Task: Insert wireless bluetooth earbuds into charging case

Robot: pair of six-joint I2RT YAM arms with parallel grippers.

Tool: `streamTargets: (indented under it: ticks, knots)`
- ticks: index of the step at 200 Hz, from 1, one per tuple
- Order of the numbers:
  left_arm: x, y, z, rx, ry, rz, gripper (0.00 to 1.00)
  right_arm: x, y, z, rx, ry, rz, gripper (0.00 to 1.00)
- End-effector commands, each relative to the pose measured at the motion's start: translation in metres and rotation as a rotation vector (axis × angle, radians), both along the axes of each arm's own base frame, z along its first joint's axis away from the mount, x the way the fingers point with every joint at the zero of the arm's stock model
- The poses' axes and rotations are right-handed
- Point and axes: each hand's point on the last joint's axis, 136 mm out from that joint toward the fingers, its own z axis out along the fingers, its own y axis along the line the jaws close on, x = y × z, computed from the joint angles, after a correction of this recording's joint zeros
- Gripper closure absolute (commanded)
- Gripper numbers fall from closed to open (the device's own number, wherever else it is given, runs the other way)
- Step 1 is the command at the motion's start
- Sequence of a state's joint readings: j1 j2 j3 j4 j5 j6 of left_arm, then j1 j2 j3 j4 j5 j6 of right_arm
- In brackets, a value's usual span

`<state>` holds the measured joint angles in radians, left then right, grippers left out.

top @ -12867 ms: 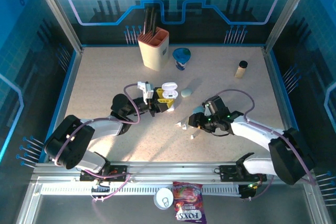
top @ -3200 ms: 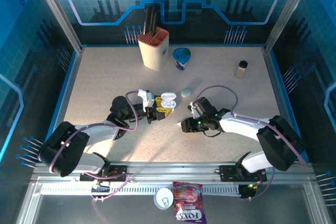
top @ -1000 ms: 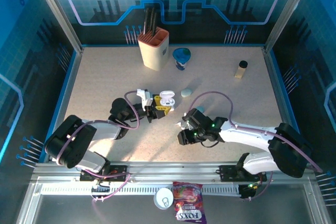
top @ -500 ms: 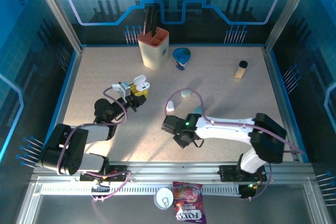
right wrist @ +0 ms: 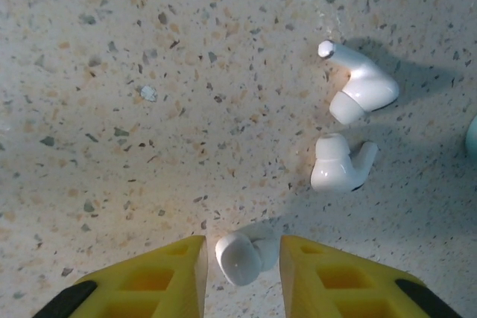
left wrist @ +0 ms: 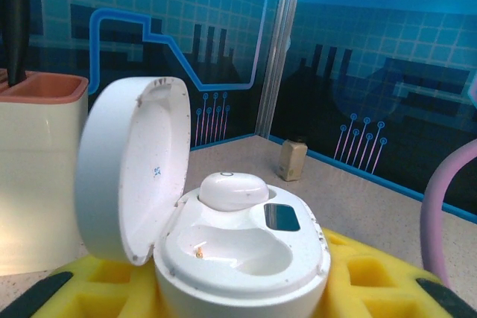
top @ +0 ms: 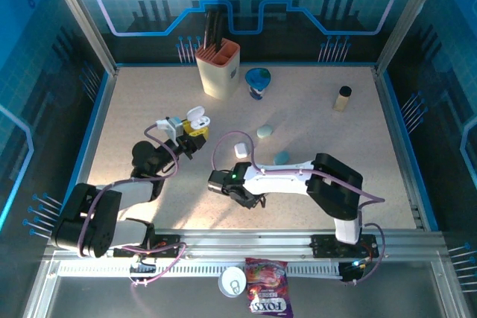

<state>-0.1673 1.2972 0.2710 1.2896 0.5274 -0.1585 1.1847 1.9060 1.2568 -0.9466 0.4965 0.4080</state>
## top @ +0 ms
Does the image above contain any white earbud case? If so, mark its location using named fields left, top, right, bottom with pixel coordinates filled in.
left=233, top=141, right=250, bottom=159
left=185, top=105, right=212, bottom=130

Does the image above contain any beige knife block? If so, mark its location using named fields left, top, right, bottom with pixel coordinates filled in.
left=195, top=38, right=241, bottom=102

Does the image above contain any blue globe print cup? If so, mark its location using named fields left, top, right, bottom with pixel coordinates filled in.
left=244, top=67, right=272, bottom=101

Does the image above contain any white tin can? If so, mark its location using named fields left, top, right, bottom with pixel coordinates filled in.
left=218, top=265, right=247, bottom=299

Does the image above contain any purple candy bag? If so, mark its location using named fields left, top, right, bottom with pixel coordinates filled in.
left=244, top=257, right=294, bottom=318

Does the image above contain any small bottle black cap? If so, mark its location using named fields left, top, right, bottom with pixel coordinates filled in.
left=332, top=86, right=353, bottom=113

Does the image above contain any black electronics box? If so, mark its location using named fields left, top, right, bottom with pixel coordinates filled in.
left=338, top=260, right=368, bottom=284

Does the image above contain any aluminium side rail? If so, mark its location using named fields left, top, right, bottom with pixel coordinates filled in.
left=373, top=67, right=428, bottom=232
left=61, top=67, right=120, bottom=232

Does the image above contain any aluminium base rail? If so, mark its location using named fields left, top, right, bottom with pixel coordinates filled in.
left=42, top=229, right=450, bottom=259

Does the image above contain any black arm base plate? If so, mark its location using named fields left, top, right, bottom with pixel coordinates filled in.
left=113, top=234, right=184, bottom=259
left=311, top=234, right=380, bottom=259

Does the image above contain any white slotted cable tray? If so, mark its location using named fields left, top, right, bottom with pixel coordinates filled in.
left=57, top=260, right=346, bottom=279

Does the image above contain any aluminium frame post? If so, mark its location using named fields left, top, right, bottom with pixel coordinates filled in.
left=40, top=0, right=121, bottom=76
left=373, top=0, right=450, bottom=75

